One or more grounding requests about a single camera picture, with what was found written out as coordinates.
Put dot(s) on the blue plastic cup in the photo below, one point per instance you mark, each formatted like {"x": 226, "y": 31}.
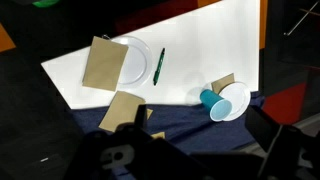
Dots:
{"x": 218, "y": 107}

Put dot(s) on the green marker pen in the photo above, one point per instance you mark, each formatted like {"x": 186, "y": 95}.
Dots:
{"x": 159, "y": 66}

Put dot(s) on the brown envelope on cloth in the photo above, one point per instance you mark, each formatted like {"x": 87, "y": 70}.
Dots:
{"x": 123, "y": 109}

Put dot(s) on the dark blue cloth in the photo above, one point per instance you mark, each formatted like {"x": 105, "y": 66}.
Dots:
{"x": 188, "y": 128}

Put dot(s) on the large clear plastic plate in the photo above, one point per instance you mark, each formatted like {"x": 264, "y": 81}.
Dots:
{"x": 137, "y": 65}

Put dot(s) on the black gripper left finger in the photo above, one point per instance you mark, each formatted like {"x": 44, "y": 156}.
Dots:
{"x": 99, "y": 153}

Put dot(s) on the small white paper plate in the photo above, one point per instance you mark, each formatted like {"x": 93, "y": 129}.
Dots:
{"x": 239, "y": 95}

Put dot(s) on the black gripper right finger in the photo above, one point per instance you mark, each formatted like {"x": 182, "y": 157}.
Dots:
{"x": 290, "y": 153}

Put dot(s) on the small brown paper piece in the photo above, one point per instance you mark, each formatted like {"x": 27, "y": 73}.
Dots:
{"x": 221, "y": 83}

